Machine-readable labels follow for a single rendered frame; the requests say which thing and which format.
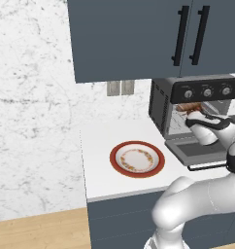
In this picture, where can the black toaster oven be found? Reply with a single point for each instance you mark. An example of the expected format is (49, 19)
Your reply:
(160, 103)

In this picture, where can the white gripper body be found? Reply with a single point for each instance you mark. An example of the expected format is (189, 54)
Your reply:
(194, 117)

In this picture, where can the toaster oven door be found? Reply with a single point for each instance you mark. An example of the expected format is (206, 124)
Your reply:
(187, 152)

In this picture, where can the dark blue base cupboard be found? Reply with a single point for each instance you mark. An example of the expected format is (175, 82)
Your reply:
(119, 223)

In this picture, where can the red rimmed white plate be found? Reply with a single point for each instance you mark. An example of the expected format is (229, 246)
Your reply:
(137, 159)

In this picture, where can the brown baguette bread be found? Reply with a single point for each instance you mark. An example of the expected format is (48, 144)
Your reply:
(185, 107)

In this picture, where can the silver toaster oven knob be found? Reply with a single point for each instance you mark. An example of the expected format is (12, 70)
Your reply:
(226, 90)
(188, 94)
(207, 92)

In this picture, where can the dark blue cupboard door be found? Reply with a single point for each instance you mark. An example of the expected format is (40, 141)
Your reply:
(122, 39)
(223, 39)

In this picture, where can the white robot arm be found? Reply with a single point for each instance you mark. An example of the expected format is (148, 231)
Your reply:
(194, 201)

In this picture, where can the grey wall outlet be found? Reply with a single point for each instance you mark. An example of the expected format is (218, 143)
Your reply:
(113, 88)
(127, 87)

